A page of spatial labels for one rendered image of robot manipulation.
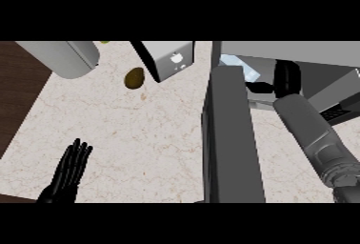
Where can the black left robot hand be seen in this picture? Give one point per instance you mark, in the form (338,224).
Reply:
(68,178)

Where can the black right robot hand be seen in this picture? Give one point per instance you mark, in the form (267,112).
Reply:
(286,79)

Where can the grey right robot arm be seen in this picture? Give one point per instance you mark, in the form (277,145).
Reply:
(308,136)

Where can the grey microwave body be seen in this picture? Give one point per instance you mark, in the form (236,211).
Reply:
(304,52)

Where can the pale blue milk carton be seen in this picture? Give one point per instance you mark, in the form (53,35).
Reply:
(233,63)

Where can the dark grey microwave door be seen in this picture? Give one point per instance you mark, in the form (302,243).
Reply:
(229,136)

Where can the silver box appliance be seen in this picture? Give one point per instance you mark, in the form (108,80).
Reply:
(171,60)

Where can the brown oval potato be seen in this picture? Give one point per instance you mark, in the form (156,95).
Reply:
(134,78)

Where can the silver rounded appliance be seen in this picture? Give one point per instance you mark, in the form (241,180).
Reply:
(61,57)

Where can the small green item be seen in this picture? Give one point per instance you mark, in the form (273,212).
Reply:
(105,41)

